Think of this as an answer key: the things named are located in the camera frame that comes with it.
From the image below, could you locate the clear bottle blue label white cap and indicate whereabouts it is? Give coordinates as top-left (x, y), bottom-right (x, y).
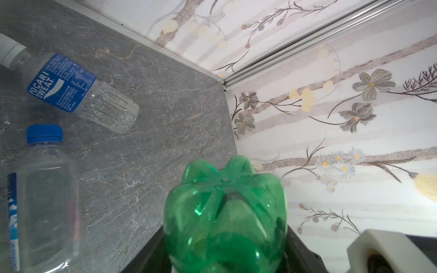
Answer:
top-left (1, 34), bottom-right (140, 134)

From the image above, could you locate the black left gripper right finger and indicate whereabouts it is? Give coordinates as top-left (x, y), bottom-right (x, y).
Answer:
top-left (285, 227), bottom-right (327, 273)

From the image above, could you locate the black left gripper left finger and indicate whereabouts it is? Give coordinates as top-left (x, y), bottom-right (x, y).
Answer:
top-left (121, 226), bottom-right (171, 273)

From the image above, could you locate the small green bottle yellow cap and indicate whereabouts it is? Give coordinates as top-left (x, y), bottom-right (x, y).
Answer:
top-left (163, 155), bottom-right (287, 273)

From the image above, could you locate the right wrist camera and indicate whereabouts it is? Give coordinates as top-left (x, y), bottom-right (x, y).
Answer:
top-left (347, 229), bottom-right (437, 273)

